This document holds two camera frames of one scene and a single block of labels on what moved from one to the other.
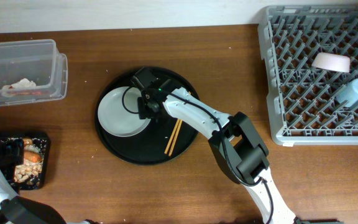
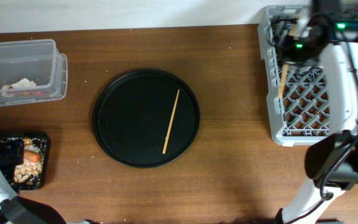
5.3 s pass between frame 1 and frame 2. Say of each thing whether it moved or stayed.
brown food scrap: stayed
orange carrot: stayed
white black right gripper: moved
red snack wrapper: stayed
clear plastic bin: stayed
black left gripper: stayed
